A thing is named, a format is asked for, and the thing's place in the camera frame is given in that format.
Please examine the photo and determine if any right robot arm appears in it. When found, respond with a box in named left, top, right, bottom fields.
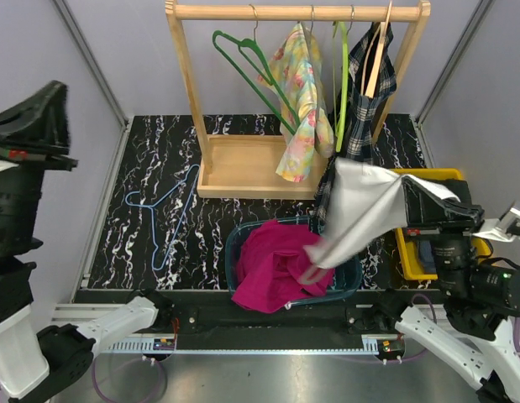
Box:
left=371, top=175, right=520, bottom=402

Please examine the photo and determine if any black knitted cloth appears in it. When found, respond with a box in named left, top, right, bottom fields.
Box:
left=425, top=179, right=472, bottom=206

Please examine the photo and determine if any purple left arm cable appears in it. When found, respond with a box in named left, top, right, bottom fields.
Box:
left=0, top=352, right=171, bottom=403

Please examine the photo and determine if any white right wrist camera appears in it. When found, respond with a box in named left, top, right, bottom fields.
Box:
left=473, top=201, right=520, bottom=243

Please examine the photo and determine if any dark green plastic hanger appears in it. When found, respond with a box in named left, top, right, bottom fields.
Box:
left=212, top=29, right=301, bottom=136

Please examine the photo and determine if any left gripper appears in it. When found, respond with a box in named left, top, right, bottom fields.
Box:
left=0, top=76, right=84, bottom=253

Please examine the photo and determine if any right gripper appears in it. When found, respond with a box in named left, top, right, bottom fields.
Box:
left=400, top=173, right=482, bottom=296

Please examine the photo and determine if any light blue plastic hanger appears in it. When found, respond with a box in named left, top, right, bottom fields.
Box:
left=123, top=164, right=200, bottom=273

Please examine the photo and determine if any grey plastic hanger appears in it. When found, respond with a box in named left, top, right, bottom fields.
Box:
left=298, top=265, right=331, bottom=285

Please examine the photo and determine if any dark blue folded cloth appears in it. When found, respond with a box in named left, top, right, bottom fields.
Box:
left=418, top=241, right=436, bottom=275

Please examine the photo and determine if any wooden hanger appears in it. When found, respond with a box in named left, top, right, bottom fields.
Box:
left=360, top=1, right=392, bottom=98

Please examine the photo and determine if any magenta pleated skirt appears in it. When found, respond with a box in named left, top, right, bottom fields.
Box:
left=232, top=220, right=334, bottom=314

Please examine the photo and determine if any white skirt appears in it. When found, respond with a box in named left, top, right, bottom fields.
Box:
left=305, top=158, right=459, bottom=270

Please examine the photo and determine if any pastel floral skirt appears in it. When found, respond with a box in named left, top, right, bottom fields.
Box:
left=257, top=23, right=334, bottom=182

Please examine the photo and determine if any lime green plastic hanger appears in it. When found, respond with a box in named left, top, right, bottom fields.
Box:
left=333, top=22, right=349, bottom=153

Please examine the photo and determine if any yellow plastic tray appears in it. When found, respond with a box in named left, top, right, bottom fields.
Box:
left=387, top=167, right=496, bottom=281

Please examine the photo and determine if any teal transparent plastic basin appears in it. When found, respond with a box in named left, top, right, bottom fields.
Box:
left=225, top=215, right=363, bottom=309

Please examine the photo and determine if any navy plaid skirt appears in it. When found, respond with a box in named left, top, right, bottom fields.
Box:
left=309, top=23, right=397, bottom=234

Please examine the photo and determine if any wooden clothes rack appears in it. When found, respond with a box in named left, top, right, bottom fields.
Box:
left=165, top=1, right=431, bottom=200

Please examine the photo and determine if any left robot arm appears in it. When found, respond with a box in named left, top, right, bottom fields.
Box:
left=0, top=81, right=172, bottom=402

